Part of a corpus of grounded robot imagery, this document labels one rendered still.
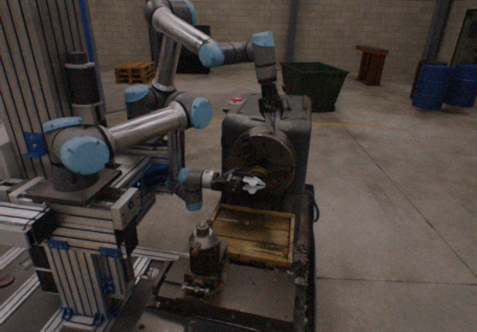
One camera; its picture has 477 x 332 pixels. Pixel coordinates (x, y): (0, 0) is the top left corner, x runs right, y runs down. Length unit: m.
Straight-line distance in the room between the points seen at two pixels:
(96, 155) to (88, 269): 0.87
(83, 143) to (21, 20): 0.52
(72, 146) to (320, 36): 10.88
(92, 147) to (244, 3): 10.46
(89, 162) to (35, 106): 0.46
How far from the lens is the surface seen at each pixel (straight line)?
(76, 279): 1.79
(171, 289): 0.99
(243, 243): 1.23
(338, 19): 11.61
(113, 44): 12.24
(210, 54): 1.00
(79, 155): 0.95
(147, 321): 1.00
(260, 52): 1.05
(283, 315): 0.92
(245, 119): 1.48
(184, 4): 1.38
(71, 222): 1.22
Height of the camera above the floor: 1.70
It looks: 25 degrees down
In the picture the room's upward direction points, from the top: 1 degrees clockwise
